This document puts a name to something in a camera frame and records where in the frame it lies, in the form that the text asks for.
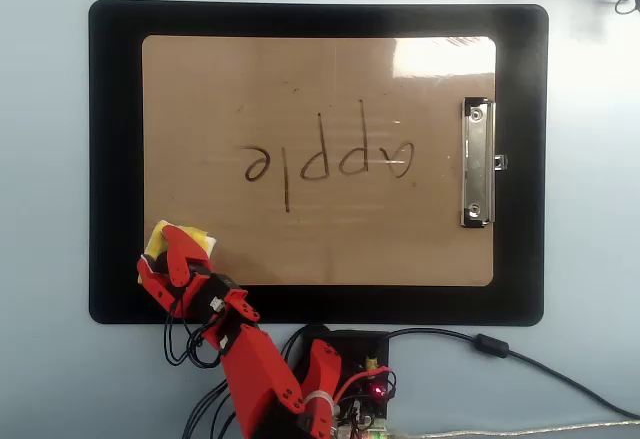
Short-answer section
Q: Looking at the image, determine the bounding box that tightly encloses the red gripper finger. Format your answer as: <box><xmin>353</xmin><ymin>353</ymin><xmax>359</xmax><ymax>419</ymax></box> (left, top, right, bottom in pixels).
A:
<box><xmin>136</xmin><ymin>257</ymin><xmax>185</xmax><ymax>318</ymax></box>
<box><xmin>161</xmin><ymin>224</ymin><xmax>214</xmax><ymax>288</ymax></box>

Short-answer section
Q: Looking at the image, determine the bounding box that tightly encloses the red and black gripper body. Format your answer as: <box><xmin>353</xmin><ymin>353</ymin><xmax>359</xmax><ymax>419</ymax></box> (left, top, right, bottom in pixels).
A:
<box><xmin>174</xmin><ymin>269</ymin><xmax>262</xmax><ymax>326</ymax></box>

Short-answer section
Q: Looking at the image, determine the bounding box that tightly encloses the yellow sponge with black knob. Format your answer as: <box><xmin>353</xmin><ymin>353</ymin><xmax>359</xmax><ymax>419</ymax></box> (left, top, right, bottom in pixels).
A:
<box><xmin>143</xmin><ymin>219</ymin><xmax>219</xmax><ymax>275</ymax></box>

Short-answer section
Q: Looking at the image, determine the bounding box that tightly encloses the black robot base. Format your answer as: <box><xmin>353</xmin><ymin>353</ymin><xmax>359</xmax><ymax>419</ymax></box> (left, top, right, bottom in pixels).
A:
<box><xmin>294</xmin><ymin>326</ymin><xmax>392</xmax><ymax>420</ymax></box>

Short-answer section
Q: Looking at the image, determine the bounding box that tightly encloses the controller circuit board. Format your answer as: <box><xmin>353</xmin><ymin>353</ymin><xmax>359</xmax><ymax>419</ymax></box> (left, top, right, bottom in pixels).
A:
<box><xmin>334</xmin><ymin>378</ymin><xmax>397</xmax><ymax>439</ymax></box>

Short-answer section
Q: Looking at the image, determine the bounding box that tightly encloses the white zip tie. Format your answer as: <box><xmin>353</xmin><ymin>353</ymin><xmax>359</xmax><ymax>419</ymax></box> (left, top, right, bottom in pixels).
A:
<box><xmin>302</xmin><ymin>392</ymin><xmax>341</xmax><ymax>418</ymax></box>

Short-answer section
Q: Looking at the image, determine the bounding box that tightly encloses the black mat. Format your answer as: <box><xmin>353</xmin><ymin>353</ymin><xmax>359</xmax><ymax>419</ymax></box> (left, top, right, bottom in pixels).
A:
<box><xmin>88</xmin><ymin>0</ymin><xmax>550</xmax><ymax>328</ymax></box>

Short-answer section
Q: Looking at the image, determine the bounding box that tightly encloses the brown clipboard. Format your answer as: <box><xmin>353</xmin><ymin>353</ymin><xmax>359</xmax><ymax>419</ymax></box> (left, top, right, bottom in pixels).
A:
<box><xmin>141</xmin><ymin>34</ymin><xmax>498</xmax><ymax>288</ymax></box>

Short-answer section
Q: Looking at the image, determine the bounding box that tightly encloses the silver metal clipboard clip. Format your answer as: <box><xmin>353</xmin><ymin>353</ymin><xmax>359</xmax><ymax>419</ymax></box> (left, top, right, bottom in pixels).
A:
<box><xmin>458</xmin><ymin>96</ymin><xmax>509</xmax><ymax>230</ymax></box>

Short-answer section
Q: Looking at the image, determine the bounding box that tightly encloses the black servo cable bundle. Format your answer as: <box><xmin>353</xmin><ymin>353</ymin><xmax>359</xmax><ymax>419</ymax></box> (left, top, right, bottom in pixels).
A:
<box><xmin>163</xmin><ymin>303</ymin><xmax>321</xmax><ymax>439</ymax></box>

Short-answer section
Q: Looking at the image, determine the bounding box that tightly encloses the red wire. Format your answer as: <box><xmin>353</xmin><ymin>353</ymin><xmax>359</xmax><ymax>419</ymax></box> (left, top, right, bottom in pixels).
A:
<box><xmin>332</xmin><ymin>366</ymin><xmax>397</xmax><ymax>405</ymax></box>

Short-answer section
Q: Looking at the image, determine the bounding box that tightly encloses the black power cable with ferrite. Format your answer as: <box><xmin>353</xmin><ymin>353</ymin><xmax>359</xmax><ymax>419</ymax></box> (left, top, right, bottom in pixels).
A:
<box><xmin>387</xmin><ymin>327</ymin><xmax>640</xmax><ymax>420</ymax></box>

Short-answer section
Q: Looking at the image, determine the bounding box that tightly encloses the silver USB cable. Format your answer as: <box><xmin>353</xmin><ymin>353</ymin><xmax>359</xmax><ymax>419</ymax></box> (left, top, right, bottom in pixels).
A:
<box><xmin>384</xmin><ymin>418</ymin><xmax>640</xmax><ymax>439</ymax></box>

